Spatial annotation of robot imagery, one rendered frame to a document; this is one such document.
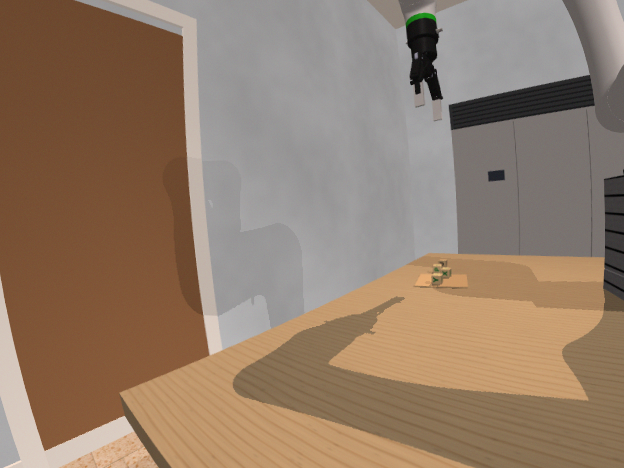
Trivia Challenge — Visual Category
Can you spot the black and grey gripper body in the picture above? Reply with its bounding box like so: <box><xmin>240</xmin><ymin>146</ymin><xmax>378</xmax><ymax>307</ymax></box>
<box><xmin>411</xmin><ymin>37</ymin><xmax>437</xmax><ymax>78</ymax></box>

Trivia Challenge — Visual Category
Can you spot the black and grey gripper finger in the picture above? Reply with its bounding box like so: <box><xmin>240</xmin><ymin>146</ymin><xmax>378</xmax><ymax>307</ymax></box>
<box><xmin>410</xmin><ymin>51</ymin><xmax>431</xmax><ymax>108</ymax></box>
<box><xmin>424</xmin><ymin>65</ymin><xmax>443</xmax><ymax>121</ymax></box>

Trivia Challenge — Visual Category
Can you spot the tan flat mat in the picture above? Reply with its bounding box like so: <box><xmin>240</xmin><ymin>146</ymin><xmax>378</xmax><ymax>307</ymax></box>
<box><xmin>414</xmin><ymin>274</ymin><xmax>468</xmax><ymax>289</ymax></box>

